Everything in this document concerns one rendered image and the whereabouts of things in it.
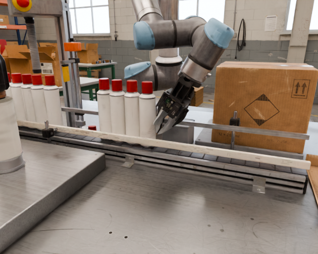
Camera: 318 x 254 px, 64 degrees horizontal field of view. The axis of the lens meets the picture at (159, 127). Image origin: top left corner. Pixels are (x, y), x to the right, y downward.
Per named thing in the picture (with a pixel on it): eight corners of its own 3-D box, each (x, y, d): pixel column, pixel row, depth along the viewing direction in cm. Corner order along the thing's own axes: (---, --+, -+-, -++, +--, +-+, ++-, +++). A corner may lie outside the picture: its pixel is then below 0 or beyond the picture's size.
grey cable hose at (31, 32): (30, 73, 104) (21, 17, 97) (37, 72, 107) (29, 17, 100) (37, 73, 103) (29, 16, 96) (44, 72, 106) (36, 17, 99)
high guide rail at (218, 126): (13, 105, 106) (12, 102, 105) (15, 104, 107) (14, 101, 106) (309, 140, 69) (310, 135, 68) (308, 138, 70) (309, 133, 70)
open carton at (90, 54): (69, 63, 497) (67, 43, 485) (87, 61, 532) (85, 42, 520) (84, 64, 476) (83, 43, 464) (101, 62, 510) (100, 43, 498)
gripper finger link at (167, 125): (151, 138, 77) (166, 114, 73) (158, 131, 82) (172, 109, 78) (160, 144, 77) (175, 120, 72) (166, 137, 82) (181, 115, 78)
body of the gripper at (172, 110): (153, 108, 72) (174, 70, 67) (163, 101, 80) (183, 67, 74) (175, 123, 71) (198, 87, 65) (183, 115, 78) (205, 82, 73)
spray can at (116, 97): (109, 142, 86) (105, 80, 79) (116, 136, 90) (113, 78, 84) (123, 144, 84) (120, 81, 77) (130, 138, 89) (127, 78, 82)
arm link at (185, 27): (168, 14, 74) (179, 25, 66) (204, 12, 76) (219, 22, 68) (167, 41, 79) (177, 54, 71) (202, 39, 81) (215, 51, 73)
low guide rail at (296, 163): (-1, 122, 101) (-2, 117, 100) (2, 121, 102) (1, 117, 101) (309, 170, 64) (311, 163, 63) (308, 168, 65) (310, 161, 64)
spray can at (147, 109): (137, 146, 82) (135, 82, 75) (144, 140, 87) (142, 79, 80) (152, 148, 80) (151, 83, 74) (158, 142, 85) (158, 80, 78)
